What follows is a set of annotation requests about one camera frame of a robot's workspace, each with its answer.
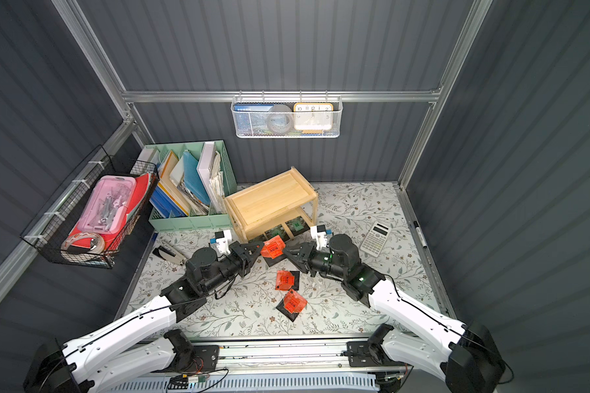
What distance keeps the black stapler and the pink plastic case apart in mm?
271

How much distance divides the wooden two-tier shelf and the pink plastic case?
1.01ft

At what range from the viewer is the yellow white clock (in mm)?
892

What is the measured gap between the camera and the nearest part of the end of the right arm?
564 mm

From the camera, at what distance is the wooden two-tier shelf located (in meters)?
0.83
